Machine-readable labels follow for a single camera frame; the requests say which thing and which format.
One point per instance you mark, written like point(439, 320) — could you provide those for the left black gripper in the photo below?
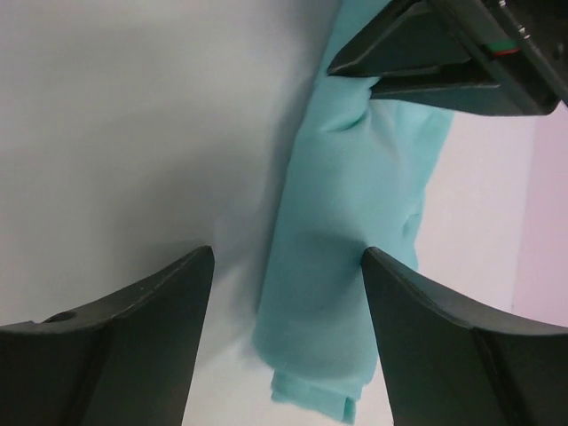
point(521, 44)

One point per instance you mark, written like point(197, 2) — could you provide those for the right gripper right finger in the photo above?
point(450, 360)

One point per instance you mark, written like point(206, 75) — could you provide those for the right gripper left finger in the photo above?
point(125, 359)

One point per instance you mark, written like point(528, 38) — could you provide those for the teal t shirt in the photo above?
point(356, 179)

